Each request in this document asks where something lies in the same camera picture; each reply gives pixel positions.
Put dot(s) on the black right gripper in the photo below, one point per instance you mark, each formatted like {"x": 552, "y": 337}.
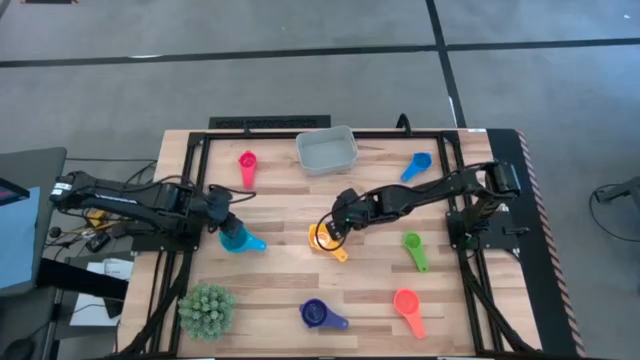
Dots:
{"x": 352, "y": 210}

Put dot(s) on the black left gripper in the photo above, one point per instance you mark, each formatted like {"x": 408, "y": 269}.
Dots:
{"x": 217, "y": 207}

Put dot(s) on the teal measuring cup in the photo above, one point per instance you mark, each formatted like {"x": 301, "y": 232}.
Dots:
{"x": 247, "y": 244}

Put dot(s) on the yellow measuring cup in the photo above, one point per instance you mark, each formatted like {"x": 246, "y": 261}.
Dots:
{"x": 314, "y": 235}

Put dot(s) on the pink measuring cup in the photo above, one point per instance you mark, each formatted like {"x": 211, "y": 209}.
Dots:
{"x": 247, "y": 160}

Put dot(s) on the purple measuring cup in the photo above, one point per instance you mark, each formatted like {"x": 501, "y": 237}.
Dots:
{"x": 314, "y": 313}

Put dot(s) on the orange measuring cup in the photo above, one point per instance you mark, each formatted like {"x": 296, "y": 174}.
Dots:
{"x": 406, "y": 302}

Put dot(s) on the blue measuring cup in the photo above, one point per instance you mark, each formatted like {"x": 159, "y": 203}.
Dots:
{"x": 422, "y": 161}

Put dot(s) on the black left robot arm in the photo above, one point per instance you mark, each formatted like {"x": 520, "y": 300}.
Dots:
{"x": 125, "y": 197}

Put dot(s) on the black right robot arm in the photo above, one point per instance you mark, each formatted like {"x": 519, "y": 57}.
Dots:
{"x": 425, "y": 190}

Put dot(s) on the green measuring cup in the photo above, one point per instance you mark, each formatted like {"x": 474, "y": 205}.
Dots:
{"x": 412, "y": 241}

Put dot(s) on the grey plastic basket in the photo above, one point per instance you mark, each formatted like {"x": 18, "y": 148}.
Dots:
{"x": 325, "y": 150}

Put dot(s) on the green artificial plant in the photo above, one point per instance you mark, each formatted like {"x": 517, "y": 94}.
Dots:
{"x": 207, "y": 312}

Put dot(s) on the black ribbed floor grille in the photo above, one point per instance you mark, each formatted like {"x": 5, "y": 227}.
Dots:
{"x": 270, "y": 122}

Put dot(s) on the white paper sheets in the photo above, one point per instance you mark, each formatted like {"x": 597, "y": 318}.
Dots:
{"x": 100, "y": 305}

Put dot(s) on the black mat with striped edge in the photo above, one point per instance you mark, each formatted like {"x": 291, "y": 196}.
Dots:
{"x": 540, "y": 250}

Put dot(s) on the blue panel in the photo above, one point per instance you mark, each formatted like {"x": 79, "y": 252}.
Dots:
{"x": 20, "y": 240}

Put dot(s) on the dark monitor corner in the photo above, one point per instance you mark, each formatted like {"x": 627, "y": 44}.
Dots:
{"x": 10, "y": 192}

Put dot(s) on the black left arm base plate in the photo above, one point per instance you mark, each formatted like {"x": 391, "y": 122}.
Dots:
{"x": 160, "y": 244}

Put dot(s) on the black aluminium table frame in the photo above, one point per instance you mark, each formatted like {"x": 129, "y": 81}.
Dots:
{"x": 250, "y": 135}

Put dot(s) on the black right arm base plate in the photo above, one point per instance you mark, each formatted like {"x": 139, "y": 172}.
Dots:
{"x": 500, "y": 235}

